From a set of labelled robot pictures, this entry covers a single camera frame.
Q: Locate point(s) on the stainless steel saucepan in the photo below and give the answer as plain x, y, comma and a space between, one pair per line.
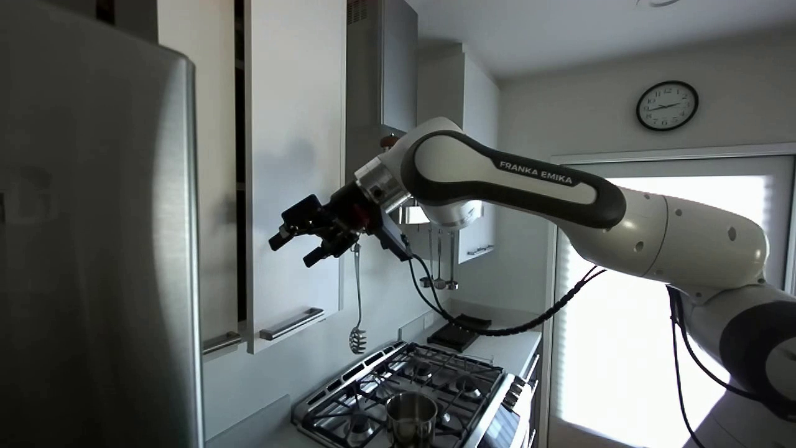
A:
411, 419

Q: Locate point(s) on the white cabinet door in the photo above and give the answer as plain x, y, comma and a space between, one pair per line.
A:
295, 147

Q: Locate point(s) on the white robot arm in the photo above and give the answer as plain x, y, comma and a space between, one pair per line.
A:
709, 261

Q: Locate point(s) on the stainless steel refrigerator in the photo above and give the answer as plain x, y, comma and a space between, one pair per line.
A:
97, 237

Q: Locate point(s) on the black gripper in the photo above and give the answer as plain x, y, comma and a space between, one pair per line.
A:
339, 223

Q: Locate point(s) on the stainless steel gas stove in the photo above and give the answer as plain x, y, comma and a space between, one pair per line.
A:
478, 405

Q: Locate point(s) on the range hood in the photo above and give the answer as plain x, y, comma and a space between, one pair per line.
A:
447, 217

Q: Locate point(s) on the hanging slotted spoon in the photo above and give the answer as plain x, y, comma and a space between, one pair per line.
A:
357, 335

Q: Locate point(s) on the round wall clock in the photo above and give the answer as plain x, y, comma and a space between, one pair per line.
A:
668, 106

